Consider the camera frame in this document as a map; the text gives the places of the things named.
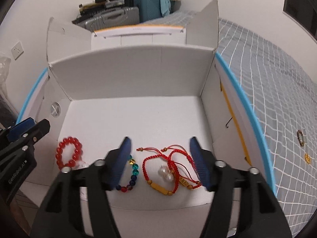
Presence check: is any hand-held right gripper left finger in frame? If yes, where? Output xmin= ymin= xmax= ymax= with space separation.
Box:
xmin=30 ymin=136 xmax=133 ymax=238

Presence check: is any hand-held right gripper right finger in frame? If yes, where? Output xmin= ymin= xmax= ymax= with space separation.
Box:
xmin=189 ymin=136 xmax=293 ymax=238

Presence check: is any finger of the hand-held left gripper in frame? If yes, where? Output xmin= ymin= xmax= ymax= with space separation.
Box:
xmin=22 ymin=118 xmax=51 ymax=152
xmin=0 ymin=117 xmax=34 ymax=142

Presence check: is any multicolour glass bead bracelet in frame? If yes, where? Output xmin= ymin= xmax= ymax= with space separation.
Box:
xmin=115 ymin=154 xmax=139 ymax=193

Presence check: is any red bead bracelet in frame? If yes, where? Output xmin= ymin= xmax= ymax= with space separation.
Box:
xmin=56 ymin=137 xmax=83 ymax=171

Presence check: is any red cord bracelet tube charm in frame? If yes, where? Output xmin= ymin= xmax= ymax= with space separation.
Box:
xmin=137 ymin=147 xmax=179 ymax=196

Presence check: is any blue and yellow cardboard box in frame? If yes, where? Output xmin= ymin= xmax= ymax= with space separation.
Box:
xmin=16 ymin=0 xmax=278 ymax=231

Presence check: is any clear plastic bag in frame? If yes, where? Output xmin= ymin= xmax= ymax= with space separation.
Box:
xmin=0 ymin=53 xmax=13 ymax=86

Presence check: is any silver suitcase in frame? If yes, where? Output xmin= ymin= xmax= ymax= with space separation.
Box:
xmin=72 ymin=6 xmax=140 ymax=33

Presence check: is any teal suitcase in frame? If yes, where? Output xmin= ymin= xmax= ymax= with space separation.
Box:
xmin=133 ymin=0 xmax=171 ymax=23

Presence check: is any teal cloth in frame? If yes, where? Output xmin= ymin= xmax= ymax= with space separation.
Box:
xmin=158 ymin=0 xmax=171 ymax=18

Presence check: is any white wall socket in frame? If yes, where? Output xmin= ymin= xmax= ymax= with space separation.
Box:
xmin=11 ymin=41 xmax=24 ymax=60

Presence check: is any dark green bead bracelet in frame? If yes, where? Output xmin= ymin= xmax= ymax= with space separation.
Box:
xmin=296 ymin=129 xmax=306 ymax=147

